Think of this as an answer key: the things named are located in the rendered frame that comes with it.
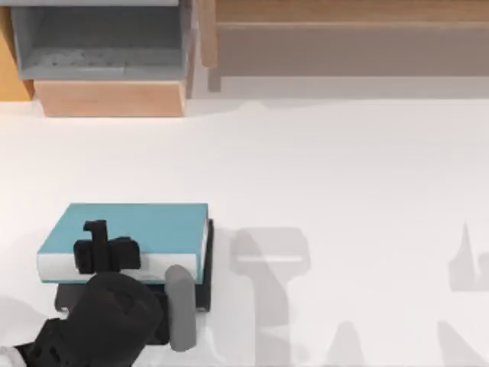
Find orange wooden cupboard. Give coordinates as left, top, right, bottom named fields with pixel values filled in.
left=0, top=6, right=36, bottom=102

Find pale grey rounded box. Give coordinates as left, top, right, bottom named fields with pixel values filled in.
left=164, top=264, right=198, bottom=352

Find wooden open shelves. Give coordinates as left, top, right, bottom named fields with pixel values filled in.
left=197, top=0, right=489, bottom=93

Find pale wooden drawer front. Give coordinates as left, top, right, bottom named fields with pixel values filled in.
left=33, top=79, right=188, bottom=118

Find blue book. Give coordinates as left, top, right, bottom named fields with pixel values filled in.
left=36, top=203, right=209, bottom=286

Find black book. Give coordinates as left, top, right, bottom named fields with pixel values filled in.
left=53, top=217, right=215, bottom=313

